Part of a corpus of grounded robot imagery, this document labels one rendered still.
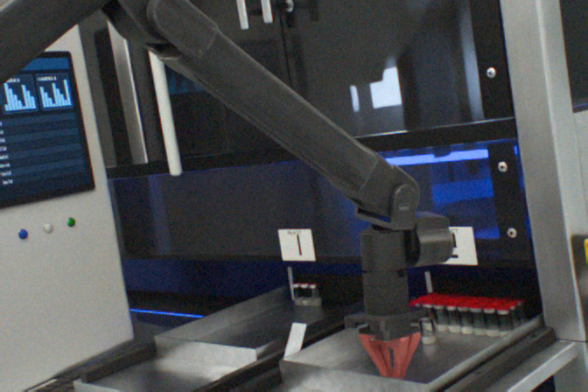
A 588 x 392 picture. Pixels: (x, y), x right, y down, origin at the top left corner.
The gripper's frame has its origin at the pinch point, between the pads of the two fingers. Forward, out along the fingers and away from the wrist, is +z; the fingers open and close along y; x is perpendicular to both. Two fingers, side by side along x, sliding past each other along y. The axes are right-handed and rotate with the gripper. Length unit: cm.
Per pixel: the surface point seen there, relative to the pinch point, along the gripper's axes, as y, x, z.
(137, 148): 23, 86, -37
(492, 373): 10.1, -8.3, -0.2
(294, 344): 6.3, 23.7, -1.6
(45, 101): 3, 90, -48
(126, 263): 34, 111, -9
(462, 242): 26.1, 4.7, -15.5
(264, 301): 28, 54, -3
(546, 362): 19.6, -10.8, 0.1
